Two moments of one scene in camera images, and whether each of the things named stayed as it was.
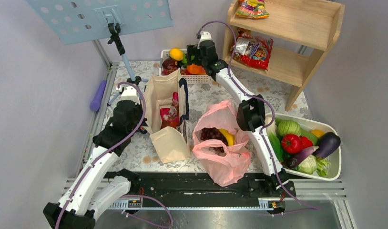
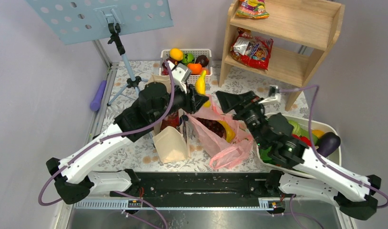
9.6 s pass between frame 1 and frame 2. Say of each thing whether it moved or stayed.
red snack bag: stayed
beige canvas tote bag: stayed
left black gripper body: moved
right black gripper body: moved
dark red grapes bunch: moved
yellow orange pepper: stayed
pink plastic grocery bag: moved
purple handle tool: stayed
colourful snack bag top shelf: stayed
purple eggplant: stayed
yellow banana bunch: moved
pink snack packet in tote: stayed
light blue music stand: stayed
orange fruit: stayed
